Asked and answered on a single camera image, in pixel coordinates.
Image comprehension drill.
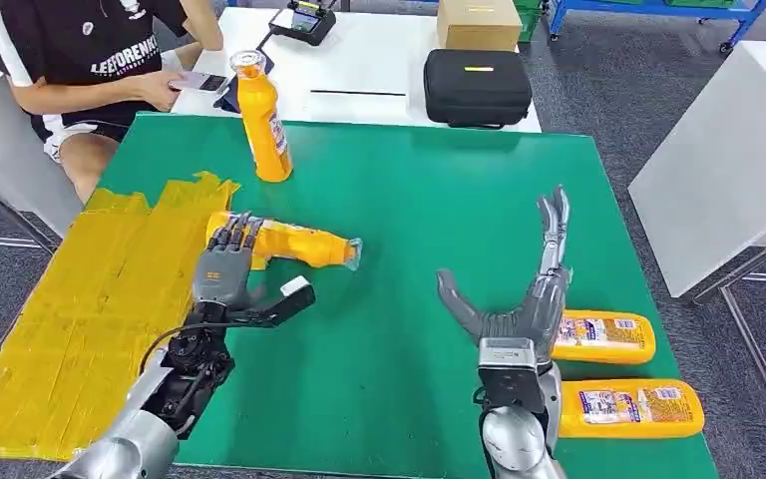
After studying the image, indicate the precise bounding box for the person's right hand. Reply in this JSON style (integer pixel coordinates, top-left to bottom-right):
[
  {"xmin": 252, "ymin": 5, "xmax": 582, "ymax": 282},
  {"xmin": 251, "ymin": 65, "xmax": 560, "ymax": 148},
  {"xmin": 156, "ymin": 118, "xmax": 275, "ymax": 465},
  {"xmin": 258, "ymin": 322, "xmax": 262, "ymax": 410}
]
[{"xmin": 133, "ymin": 69, "xmax": 187, "ymax": 113}]

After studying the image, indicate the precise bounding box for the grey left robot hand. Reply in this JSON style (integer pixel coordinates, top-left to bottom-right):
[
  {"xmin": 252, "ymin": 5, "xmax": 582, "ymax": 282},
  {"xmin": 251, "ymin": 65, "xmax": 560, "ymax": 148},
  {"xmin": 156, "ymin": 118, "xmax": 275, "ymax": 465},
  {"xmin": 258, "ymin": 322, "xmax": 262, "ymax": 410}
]
[{"xmin": 191, "ymin": 210, "xmax": 268, "ymax": 313}]

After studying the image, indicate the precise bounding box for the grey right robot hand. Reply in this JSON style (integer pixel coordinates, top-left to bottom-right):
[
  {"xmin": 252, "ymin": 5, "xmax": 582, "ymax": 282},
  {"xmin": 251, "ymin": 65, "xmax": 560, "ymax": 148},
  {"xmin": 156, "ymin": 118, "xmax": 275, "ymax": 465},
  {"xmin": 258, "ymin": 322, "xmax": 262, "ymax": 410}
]
[{"xmin": 435, "ymin": 185, "xmax": 574, "ymax": 366}]

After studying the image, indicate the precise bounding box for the smartphone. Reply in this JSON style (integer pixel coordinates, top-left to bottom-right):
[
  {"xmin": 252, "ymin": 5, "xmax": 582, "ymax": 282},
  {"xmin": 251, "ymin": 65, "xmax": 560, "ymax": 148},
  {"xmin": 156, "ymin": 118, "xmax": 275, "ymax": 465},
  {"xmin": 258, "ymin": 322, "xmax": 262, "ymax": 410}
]
[{"xmin": 168, "ymin": 71, "xmax": 231, "ymax": 97}]

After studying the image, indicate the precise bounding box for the orange drink bottle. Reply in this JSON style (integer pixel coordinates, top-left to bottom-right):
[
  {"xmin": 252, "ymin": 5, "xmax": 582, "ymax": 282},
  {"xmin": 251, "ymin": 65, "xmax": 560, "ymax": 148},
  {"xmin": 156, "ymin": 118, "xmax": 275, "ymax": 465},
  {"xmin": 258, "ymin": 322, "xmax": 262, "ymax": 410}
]
[
  {"xmin": 551, "ymin": 308, "xmax": 657, "ymax": 366},
  {"xmin": 229, "ymin": 49, "xmax": 294, "ymax": 184},
  {"xmin": 204, "ymin": 210, "xmax": 364, "ymax": 272},
  {"xmin": 558, "ymin": 378, "xmax": 706, "ymax": 440}
]

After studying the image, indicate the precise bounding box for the dark blue pouch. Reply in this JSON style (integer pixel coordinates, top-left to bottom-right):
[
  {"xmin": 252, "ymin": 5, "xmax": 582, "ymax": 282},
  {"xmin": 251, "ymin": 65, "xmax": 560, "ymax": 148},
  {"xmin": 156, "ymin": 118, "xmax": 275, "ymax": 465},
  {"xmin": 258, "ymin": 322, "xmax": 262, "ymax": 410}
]
[{"xmin": 213, "ymin": 49, "xmax": 276, "ymax": 115}]

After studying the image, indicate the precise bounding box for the person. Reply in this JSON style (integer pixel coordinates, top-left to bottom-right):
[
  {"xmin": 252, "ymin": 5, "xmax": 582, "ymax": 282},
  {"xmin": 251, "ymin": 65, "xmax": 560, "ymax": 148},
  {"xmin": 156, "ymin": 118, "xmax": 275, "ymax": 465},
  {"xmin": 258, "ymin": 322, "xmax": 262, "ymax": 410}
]
[{"xmin": 0, "ymin": 0, "xmax": 225, "ymax": 205}]

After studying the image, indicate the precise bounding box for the yellow sheet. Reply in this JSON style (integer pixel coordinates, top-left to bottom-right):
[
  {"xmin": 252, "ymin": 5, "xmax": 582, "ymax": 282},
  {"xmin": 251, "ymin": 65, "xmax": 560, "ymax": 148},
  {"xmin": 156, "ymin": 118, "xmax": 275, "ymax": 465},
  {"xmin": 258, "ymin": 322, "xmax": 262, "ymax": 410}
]
[{"xmin": 0, "ymin": 170, "xmax": 242, "ymax": 463}]

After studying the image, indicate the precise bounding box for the black controller with screen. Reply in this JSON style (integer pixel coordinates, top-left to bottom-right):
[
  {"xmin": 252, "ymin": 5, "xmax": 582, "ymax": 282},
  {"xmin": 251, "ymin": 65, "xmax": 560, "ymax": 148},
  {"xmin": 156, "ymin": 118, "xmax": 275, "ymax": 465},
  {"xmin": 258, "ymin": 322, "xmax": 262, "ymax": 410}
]
[{"xmin": 268, "ymin": 0, "xmax": 338, "ymax": 47}]

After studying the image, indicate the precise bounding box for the white table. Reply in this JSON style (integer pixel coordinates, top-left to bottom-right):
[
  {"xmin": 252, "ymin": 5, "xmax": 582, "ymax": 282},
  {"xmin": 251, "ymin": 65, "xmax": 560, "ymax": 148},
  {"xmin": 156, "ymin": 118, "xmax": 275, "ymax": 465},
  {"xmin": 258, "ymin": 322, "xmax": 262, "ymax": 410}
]
[
  {"xmin": 0, "ymin": 13, "xmax": 86, "ymax": 255},
  {"xmin": 627, "ymin": 39, "xmax": 766, "ymax": 464},
  {"xmin": 170, "ymin": 6, "xmax": 545, "ymax": 135}
]

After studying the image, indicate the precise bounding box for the green table mat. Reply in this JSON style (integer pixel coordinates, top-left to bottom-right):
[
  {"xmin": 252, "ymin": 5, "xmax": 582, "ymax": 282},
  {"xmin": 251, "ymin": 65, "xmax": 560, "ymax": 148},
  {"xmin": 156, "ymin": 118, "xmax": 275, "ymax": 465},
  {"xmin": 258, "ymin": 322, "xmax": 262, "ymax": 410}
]
[{"xmin": 95, "ymin": 112, "xmax": 721, "ymax": 479}]

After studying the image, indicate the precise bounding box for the thin black rod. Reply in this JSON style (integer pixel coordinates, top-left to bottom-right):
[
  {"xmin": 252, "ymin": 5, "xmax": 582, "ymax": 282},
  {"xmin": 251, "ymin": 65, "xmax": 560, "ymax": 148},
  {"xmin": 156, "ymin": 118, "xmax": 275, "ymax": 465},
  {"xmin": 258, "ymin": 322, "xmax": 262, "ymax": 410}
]
[{"xmin": 310, "ymin": 89, "xmax": 407, "ymax": 98}]

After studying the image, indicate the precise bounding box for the black zip case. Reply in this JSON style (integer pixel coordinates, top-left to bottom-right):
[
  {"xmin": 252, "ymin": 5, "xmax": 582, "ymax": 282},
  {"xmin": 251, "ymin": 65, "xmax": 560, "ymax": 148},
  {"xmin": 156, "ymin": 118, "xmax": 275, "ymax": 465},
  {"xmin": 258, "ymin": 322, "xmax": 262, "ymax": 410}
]
[{"xmin": 423, "ymin": 48, "xmax": 535, "ymax": 130}]

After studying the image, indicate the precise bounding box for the cardboard box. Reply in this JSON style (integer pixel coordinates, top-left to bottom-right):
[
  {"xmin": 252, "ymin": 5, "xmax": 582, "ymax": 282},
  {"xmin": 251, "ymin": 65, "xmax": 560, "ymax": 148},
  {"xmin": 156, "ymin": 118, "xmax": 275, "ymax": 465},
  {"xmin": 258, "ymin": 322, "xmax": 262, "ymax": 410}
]
[{"xmin": 436, "ymin": 0, "xmax": 524, "ymax": 53}]

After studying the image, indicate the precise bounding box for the blue metal rack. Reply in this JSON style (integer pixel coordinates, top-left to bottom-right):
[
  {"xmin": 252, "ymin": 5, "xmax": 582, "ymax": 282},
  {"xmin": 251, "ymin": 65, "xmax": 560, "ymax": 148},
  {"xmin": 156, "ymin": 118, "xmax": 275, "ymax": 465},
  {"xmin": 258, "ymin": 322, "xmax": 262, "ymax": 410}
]
[{"xmin": 545, "ymin": 0, "xmax": 766, "ymax": 54}]

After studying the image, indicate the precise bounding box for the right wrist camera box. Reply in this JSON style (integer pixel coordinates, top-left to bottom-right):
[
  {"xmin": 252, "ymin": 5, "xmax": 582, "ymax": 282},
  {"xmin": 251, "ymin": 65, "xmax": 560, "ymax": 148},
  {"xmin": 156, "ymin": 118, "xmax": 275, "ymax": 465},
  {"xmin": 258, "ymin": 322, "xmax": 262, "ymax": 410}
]
[{"xmin": 476, "ymin": 336, "xmax": 549, "ymax": 414}]

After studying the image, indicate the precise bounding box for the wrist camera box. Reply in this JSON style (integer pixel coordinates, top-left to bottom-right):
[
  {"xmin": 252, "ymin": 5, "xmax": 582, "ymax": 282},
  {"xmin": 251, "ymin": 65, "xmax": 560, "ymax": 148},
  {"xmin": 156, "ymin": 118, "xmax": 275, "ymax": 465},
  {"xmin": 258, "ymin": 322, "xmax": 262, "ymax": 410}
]
[
  {"xmin": 476, "ymin": 336, "xmax": 549, "ymax": 414},
  {"xmin": 243, "ymin": 275, "xmax": 317, "ymax": 329}
]

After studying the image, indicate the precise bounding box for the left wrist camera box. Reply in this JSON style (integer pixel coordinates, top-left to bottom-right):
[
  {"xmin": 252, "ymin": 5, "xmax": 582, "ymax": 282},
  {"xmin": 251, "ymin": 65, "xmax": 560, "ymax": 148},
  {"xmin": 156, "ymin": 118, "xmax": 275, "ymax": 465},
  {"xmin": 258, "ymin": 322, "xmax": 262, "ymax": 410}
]
[{"xmin": 243, "ymin": 275, "xmax": 317, "ymax": 329}]

